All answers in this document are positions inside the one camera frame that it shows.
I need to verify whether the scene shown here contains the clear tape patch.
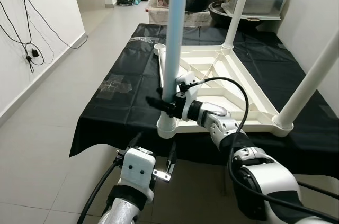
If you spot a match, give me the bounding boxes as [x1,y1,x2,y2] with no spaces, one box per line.
[100,75,133,97]

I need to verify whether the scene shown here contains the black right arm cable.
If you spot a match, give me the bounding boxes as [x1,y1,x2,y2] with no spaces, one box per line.
[190,77,339,224]

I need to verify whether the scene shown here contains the grey cloth covered ledge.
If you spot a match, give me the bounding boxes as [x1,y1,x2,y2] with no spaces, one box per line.
[148,6,212,24]

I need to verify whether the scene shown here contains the black round basin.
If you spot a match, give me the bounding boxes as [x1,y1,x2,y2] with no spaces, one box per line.
[208,1,281,29]

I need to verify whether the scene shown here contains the white plastic children table top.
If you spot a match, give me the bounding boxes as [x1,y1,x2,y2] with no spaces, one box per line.
[154,44,295,139]

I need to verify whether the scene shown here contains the clear plastic storage box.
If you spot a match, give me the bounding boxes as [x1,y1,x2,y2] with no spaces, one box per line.
[222,0,292,21]

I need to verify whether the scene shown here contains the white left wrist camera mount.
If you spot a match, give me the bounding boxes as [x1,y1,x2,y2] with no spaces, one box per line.
[118,147,157,190]

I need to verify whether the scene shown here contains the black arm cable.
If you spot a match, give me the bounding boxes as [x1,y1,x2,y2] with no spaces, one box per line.
[190,77,339,224]
[77,153,125,224]

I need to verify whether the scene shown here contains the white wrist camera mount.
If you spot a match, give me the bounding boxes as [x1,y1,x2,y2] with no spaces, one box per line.
[174,73,199,121]
[118,147,157,190]

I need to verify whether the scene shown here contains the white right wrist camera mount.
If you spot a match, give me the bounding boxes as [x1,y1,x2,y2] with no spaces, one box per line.
[174,73,199,121]

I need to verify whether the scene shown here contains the clear plastic wrap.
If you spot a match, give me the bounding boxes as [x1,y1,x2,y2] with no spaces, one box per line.
[139,33,170,42]

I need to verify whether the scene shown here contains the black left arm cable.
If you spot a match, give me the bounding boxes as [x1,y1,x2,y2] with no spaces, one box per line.
[77,153,125,224]

